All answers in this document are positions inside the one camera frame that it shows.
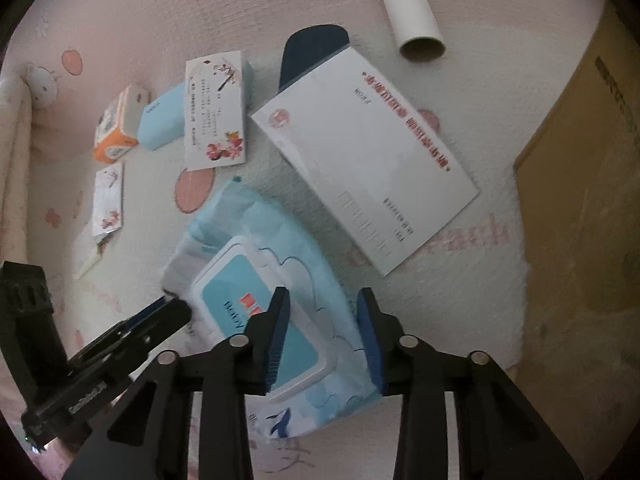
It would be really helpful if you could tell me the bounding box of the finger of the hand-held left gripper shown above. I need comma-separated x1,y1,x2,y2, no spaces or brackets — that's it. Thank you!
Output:
122,296,173,333
131,300,194,357

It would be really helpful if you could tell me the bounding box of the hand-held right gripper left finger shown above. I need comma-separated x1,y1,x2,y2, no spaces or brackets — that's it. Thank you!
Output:
62,286,292,480

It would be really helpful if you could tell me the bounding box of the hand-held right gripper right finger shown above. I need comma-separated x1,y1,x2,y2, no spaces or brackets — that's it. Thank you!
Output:
356,287,586,480

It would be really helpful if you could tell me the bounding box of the light blue wet wipes pack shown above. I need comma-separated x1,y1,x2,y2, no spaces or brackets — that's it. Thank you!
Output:
160,177,388,443

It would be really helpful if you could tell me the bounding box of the orange and white box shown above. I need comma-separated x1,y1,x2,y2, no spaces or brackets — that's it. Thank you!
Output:
92,84,152,165

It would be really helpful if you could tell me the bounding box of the brown cardboard box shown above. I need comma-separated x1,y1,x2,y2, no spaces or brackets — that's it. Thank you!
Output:
514,0,640,411

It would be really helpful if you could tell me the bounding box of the white cardboard tube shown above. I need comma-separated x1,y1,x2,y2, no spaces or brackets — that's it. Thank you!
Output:
377,0,447,61

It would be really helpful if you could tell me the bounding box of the small floral white packet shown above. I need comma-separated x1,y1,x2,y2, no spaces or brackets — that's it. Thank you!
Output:
92,162,124,237

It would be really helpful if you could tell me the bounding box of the white envelope with red print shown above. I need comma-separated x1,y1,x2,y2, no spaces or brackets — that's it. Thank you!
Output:
250,46,482,278

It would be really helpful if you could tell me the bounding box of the light blue box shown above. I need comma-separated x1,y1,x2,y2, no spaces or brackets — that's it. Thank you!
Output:
137,81,187,151

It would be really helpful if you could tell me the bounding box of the large floral white box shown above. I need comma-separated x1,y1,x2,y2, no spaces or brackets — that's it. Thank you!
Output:
182,50,258,171

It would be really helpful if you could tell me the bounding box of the dark blue oval case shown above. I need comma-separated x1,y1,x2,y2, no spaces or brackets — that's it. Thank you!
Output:
277,23,351,96

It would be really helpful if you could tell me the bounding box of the pink printed blanket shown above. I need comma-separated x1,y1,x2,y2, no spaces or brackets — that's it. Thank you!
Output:
0,0,608,480

